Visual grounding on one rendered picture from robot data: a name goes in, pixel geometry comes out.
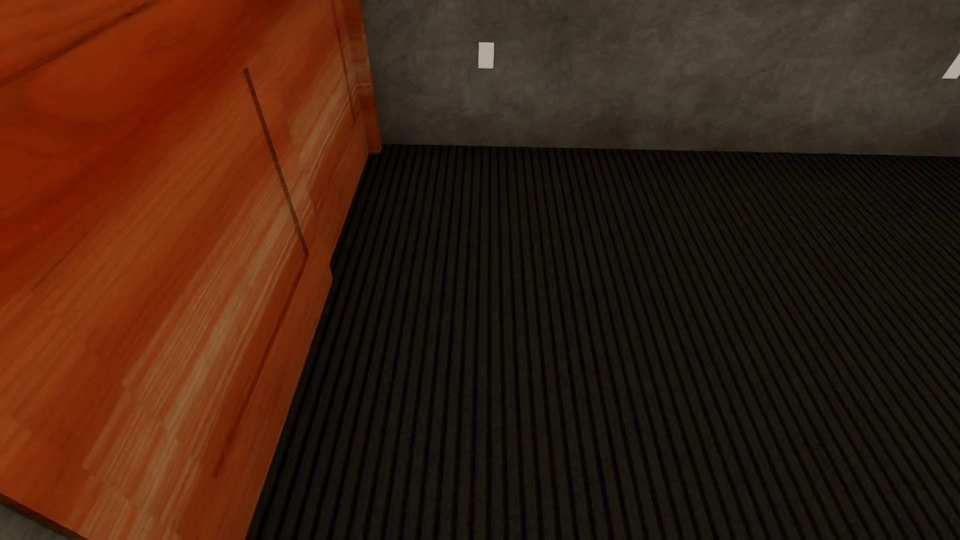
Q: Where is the orange wooden cabinet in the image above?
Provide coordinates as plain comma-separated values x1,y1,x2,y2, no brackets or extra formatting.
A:
0,0,383,540

